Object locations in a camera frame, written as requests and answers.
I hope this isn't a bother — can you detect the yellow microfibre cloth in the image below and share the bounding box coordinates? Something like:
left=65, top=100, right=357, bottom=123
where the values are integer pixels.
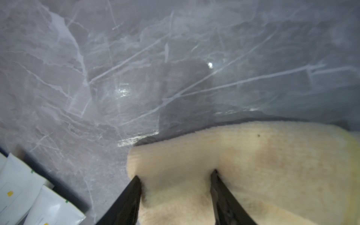
left=127, top=121, right=360, bottom=225

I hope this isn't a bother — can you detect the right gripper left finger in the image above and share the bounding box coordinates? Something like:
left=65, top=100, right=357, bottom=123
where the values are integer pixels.
left=96, top=176, right=142, bottom=225

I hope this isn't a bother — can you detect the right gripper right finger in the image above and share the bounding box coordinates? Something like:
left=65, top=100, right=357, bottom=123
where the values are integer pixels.
left=211, top=170, right=257, bottom=225

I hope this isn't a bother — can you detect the dark blue cap tube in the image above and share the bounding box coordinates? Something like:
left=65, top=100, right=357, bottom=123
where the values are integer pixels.
left=24, top=185, right=86, bottom=225

